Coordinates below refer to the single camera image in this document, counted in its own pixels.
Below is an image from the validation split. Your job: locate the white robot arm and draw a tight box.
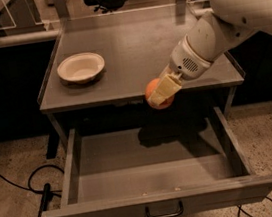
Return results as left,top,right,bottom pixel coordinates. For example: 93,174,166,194
145,0,272,108

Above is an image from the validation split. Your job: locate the black floor cable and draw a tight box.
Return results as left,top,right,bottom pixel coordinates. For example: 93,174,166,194
0,150,69,206

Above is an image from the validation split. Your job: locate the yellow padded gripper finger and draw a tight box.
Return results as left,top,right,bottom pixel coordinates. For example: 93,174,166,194
148,73,182,106

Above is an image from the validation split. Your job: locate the open grey top drawer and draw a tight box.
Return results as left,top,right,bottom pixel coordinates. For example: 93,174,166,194
42,107,272,217

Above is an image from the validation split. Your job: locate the black drawer handle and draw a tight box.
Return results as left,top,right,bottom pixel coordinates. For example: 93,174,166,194
145,201,184,217

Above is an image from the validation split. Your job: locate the white paper bowl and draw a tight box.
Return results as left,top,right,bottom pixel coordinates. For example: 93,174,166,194
57,52,105,84

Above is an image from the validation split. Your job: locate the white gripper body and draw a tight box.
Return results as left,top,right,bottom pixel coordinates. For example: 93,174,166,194
169,36,212,81

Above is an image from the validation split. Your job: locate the black cable under drawer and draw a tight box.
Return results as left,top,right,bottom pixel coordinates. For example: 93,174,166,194
234,195,272,217

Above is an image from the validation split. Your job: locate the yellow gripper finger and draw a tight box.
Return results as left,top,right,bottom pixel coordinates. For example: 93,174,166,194
159,66,173,79

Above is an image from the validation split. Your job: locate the orange fruit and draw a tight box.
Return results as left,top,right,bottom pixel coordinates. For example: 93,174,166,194
145,78,174,110

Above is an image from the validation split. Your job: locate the grey cabinet with glass rim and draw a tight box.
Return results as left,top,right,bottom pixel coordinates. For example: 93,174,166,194
40,5,244,145

